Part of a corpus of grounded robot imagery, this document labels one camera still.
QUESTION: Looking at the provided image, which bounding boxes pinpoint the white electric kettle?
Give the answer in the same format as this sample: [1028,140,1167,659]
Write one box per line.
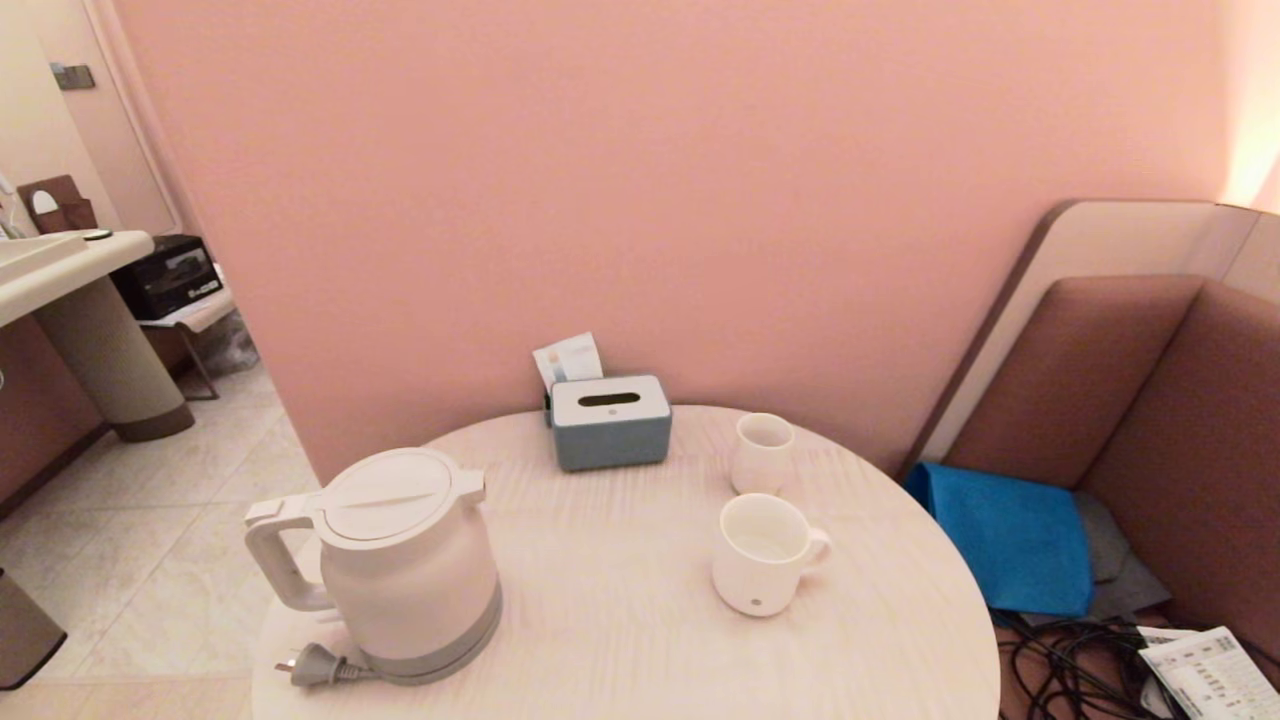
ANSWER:
[245,447,503,686]

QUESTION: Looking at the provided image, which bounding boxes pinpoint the white paper cards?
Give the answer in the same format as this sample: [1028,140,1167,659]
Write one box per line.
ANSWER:
[532,333,605,393]

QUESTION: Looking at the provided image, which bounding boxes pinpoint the grey tissue box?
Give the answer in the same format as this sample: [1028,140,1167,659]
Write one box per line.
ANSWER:
[551,375,673,473]

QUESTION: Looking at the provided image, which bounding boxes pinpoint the small white cup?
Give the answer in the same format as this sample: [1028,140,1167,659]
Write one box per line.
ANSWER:
[730,412,798,497]

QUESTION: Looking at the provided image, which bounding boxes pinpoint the grey round kettle base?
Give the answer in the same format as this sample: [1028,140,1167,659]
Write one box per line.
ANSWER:
[365,620,503,687]

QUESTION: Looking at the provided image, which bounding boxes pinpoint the clear plastic bag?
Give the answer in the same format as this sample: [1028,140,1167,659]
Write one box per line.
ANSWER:
[198,308,261,379]

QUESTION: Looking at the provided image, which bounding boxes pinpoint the blue cloth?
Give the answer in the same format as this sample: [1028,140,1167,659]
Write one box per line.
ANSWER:
[904,461,1094,619]

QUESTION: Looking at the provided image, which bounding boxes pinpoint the grey power plug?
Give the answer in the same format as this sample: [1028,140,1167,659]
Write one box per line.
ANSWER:
[275,643,376,688]

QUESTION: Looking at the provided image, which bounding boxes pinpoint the white stool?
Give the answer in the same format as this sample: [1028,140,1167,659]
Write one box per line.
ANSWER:
[138,290,236,401]

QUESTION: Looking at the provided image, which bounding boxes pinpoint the black box appliance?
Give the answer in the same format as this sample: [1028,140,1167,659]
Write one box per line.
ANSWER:
[110,235,223,321]

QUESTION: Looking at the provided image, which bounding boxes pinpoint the grey felt mat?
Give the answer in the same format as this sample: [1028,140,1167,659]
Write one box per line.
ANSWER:
[1035,490,1173,629]

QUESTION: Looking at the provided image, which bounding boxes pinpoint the white washbasin counter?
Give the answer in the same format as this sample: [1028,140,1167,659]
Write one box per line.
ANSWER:
[0,232,196,443]

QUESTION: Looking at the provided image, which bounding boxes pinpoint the brown upholstered sofa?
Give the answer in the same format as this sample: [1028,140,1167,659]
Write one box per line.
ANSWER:
[945,275,1280,720]

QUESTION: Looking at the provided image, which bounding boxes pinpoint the brown tissue holder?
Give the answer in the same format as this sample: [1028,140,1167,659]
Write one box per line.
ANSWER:
[17,175,98,236]

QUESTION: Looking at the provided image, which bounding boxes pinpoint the printed paper sheet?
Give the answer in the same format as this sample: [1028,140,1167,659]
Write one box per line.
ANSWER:
[1137,626,1280,720]

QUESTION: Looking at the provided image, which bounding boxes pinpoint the brown waste bin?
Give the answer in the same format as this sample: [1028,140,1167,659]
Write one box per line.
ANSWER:
[0,568,68,691]

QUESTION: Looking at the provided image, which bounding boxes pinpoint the large white mug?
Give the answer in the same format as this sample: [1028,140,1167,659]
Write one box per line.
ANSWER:
[711,493,833,618]

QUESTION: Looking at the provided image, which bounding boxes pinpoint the black cable bundle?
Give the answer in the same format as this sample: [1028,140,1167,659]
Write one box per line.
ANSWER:
[998,610,1280,720]

